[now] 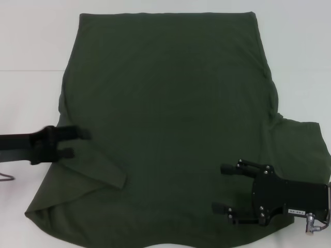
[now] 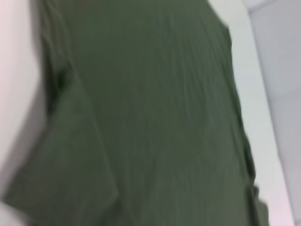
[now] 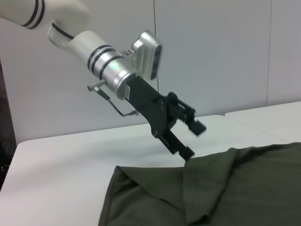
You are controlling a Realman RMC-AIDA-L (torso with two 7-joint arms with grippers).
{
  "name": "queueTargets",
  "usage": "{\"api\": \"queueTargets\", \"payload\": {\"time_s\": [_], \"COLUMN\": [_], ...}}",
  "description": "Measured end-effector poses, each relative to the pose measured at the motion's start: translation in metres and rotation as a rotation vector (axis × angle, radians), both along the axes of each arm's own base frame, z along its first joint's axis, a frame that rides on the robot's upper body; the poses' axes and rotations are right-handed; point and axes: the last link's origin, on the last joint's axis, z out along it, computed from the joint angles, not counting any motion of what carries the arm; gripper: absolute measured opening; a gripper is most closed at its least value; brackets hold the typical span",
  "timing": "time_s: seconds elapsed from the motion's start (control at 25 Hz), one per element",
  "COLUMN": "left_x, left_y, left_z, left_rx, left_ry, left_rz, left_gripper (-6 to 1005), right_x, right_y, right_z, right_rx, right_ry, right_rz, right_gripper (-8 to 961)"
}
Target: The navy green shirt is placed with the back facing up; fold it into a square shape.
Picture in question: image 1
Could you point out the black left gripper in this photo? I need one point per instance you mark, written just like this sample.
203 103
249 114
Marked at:
38 146

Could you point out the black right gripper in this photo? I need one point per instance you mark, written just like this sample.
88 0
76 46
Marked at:
289 197

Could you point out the dark green shirt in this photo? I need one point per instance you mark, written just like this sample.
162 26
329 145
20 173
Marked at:
160 103

